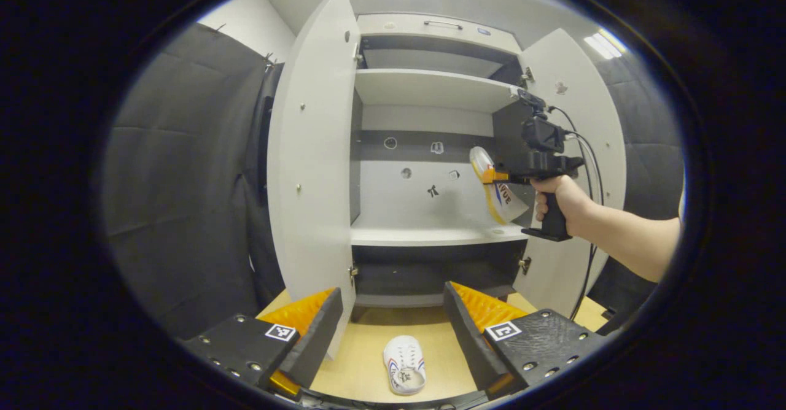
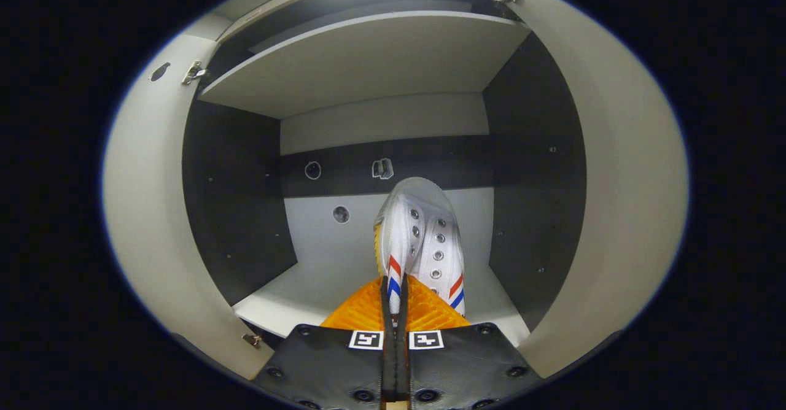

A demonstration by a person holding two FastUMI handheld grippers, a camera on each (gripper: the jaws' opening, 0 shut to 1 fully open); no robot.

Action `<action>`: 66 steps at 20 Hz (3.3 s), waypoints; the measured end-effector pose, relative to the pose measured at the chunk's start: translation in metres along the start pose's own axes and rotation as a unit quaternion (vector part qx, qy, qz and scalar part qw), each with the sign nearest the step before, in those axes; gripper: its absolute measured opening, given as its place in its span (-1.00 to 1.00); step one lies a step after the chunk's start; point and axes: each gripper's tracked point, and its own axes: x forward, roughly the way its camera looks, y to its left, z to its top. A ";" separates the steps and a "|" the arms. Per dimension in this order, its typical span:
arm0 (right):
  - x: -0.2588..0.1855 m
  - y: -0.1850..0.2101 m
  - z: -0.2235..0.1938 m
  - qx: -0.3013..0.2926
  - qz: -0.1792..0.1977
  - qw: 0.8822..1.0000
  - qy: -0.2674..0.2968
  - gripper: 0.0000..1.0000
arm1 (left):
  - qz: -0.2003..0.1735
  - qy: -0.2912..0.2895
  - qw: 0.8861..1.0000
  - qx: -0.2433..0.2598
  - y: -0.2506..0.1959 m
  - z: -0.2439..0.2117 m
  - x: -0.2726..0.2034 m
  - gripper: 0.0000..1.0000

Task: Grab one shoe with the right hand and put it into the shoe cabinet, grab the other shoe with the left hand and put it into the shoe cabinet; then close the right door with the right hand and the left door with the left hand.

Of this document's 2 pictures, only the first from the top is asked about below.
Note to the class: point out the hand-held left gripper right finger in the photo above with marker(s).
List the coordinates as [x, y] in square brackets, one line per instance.
[476, 342]

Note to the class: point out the black backdrop cloth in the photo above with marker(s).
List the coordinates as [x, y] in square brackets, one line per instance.
[184, 183]

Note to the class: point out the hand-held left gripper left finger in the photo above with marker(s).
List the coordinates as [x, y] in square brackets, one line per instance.
[310, 345]

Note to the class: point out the small ceiling light panel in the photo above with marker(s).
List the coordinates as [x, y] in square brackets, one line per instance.
[605, 43]

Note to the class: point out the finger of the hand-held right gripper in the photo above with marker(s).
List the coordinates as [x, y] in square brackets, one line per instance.
[491, 175]

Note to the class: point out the white canvas shoe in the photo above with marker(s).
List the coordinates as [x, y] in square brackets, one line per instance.
[503, 204]
[404, 367]

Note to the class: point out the grey cabinet shelf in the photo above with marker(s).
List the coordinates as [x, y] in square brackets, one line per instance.
[424, 235]
[430, 88]

